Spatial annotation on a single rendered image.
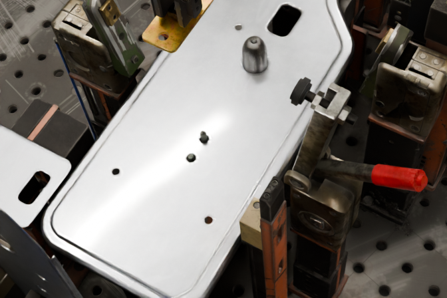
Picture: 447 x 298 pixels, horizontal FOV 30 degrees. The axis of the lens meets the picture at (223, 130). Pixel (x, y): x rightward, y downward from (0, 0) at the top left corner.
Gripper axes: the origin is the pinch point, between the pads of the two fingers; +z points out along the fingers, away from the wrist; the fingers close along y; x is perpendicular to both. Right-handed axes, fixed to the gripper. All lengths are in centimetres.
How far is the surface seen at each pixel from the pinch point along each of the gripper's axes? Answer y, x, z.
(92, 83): 20.9, -3.4, 34.5
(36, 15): 51, -21, 57
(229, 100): 0.1, -6.4, 27.5
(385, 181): -23.0, 0.8, 14.9
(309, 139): -14.9, 1.6, 11.8
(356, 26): -4, -35, 44
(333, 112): -16.9, 0.9, 6.1
